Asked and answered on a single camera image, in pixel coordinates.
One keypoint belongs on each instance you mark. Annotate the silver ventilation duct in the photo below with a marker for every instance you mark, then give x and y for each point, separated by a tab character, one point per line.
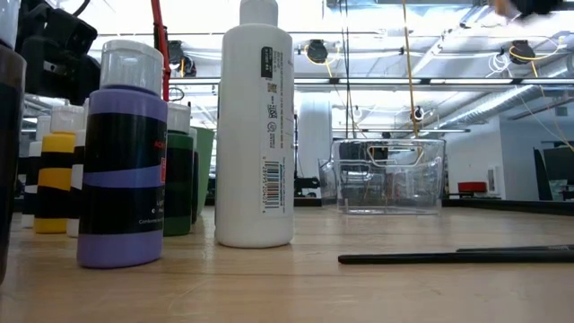
493	105

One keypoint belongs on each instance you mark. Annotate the red stool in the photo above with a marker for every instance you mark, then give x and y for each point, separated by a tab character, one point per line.
472	186

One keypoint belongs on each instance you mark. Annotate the red desk lamp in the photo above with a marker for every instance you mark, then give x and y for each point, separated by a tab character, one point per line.
158	27

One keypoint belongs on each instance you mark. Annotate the distant black station frame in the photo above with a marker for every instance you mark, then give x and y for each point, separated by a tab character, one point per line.
307	184

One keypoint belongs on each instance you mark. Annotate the dark leaning panel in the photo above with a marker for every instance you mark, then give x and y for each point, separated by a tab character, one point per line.
556	175

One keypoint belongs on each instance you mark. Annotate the purple small paint bottle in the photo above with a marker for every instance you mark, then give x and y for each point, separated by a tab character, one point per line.
121	134

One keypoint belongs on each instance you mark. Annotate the white wall panel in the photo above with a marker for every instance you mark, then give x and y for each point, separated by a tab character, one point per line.
492	179

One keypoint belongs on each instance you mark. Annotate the black aluminium table frame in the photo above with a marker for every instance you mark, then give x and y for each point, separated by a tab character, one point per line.
515	206

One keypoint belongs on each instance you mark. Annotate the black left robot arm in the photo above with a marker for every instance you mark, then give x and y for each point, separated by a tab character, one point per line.
31	9

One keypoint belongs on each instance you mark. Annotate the green plastic cup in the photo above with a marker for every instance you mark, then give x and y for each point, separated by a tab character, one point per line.
205	166

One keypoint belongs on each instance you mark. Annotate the yellow small paint bottle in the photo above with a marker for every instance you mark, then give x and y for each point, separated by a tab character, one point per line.
56	179

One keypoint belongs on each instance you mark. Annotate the large white paint bottle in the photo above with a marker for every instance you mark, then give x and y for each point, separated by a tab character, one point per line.
242	134

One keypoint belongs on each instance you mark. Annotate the white building column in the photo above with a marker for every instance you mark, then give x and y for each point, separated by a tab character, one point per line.
314	116

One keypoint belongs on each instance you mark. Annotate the long ceiling light strip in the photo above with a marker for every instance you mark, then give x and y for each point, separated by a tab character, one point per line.
381	81

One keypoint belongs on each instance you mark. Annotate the dark brown small paint bottle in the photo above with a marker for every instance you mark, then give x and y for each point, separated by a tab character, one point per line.
11	134

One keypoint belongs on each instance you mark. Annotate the clear plastic bin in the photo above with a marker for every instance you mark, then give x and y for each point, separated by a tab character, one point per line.
390	197

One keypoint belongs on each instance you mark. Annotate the green small paint bottle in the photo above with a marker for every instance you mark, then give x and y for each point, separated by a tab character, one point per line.
178	188

